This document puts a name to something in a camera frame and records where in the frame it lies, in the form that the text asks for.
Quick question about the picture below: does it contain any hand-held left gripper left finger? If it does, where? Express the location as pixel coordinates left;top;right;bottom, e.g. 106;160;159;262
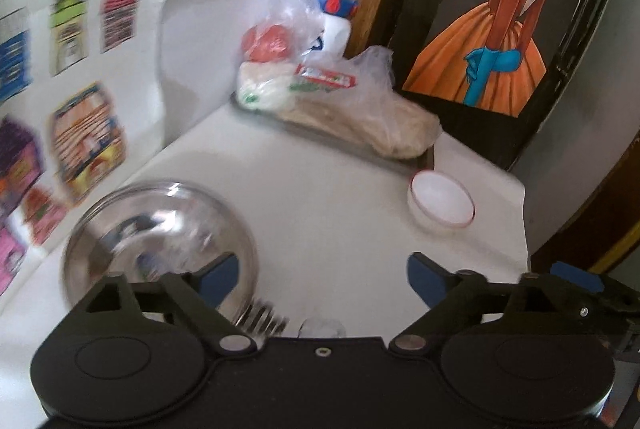
85;253;257;355

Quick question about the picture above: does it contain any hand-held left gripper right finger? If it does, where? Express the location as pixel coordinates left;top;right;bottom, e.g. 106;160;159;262
389;252;562;354

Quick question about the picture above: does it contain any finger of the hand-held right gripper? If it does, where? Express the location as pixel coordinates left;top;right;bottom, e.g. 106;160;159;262
549;260;630;321

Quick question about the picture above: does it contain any white ceramic bowl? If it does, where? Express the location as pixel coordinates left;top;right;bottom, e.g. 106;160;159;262
408;169;476;228

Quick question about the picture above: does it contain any stainless steel bowl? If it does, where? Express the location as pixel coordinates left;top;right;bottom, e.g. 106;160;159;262
61;179;259;327

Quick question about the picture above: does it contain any dark metal tray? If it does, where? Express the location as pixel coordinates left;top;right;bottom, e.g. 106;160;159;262
229;90;437;171

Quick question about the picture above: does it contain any colourful houses drawing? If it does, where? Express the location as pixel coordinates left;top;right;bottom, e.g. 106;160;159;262
0;0;181;315

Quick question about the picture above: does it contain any red tomato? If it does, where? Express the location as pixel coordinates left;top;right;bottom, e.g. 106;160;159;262
243;24;292;63

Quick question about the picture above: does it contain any black panel lady painting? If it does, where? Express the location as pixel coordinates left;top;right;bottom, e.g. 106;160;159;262
389;0;632;172

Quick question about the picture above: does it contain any white jug with blue lid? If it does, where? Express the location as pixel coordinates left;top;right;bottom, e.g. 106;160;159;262
314;0;362;60

